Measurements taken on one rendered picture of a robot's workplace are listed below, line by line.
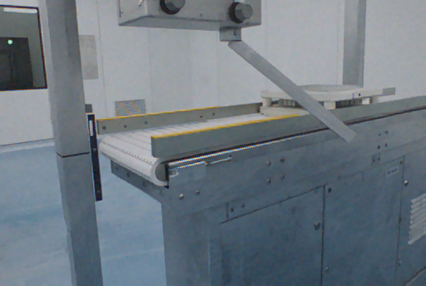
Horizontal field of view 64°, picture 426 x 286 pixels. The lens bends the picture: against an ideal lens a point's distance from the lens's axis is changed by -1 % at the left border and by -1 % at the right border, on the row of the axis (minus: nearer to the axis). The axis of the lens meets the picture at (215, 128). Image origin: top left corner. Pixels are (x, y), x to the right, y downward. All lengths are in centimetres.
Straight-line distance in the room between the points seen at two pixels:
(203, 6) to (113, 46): 543
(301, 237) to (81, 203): 54
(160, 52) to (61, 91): 556
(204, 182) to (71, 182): 33
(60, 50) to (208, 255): 51
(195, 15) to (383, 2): 372
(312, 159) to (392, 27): 338
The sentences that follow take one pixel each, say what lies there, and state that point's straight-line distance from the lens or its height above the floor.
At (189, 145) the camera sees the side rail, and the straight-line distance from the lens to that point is 57.
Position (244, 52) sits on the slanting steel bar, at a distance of 63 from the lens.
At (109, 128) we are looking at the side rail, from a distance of 79.
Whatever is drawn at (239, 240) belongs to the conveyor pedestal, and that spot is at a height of 69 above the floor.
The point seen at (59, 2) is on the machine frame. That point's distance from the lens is 79.
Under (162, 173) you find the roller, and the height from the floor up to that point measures 89.
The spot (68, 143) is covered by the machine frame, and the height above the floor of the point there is 91.
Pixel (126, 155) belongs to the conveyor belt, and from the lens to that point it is 65.
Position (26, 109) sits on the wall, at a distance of 561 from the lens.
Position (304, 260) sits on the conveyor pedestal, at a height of 55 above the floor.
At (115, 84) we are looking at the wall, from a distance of 593.
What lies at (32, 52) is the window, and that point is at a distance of 562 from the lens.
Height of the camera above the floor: 105
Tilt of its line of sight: 10 degrees down
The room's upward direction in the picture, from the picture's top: 2 degrees counter-clockwise
